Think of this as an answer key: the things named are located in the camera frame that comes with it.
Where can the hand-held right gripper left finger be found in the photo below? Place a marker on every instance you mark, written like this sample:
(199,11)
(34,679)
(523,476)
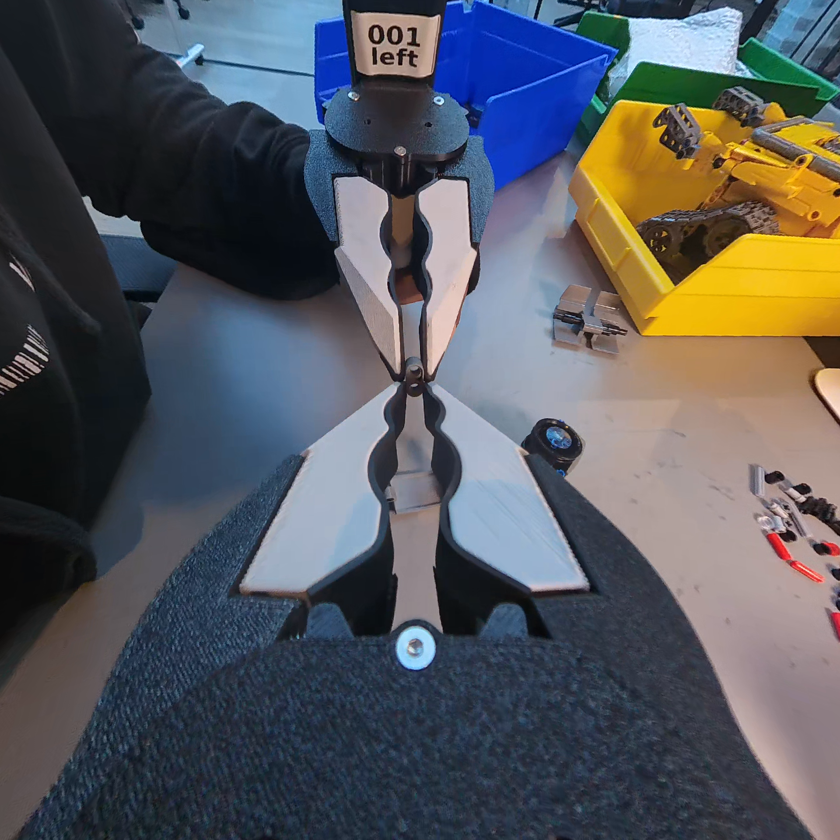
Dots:
(321,518)

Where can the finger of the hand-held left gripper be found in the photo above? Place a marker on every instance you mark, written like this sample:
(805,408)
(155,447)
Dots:
(449,249)
(361,249)

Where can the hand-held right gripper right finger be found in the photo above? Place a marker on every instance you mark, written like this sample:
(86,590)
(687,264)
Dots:
(505,518)

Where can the grey curved toy panel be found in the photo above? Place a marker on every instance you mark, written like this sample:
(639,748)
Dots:
(417,492)

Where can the person's left forearm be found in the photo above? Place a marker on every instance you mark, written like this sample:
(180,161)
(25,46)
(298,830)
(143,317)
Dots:
(197,164)

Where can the black toy lens assembly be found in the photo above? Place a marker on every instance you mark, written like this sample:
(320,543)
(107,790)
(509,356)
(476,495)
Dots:
(558,436)

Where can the grey toy brick assembly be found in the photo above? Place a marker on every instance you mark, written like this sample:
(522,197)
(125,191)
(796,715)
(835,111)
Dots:
(574,305)

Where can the blue storage bin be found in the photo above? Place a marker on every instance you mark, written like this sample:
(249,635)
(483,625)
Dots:
(525,85)

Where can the green storage bin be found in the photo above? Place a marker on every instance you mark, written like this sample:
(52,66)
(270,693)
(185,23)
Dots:
(787,65)
(663,82)

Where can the person's black hoodie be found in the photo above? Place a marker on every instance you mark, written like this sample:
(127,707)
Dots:
(65,426)

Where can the pile of small toy parts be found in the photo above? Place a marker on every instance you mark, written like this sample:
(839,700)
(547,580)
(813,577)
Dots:
(781,544)

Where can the white bubble wrap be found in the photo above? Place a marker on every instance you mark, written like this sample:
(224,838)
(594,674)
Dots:
(676,43)

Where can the yellow storage bin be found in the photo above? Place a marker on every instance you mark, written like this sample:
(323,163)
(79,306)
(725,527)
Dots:
(741,289)

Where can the yellow toy excavator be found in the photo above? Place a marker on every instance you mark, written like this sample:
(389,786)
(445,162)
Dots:
(774,170)

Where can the white rounded board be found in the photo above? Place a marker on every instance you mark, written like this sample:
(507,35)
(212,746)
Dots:
(830,390)

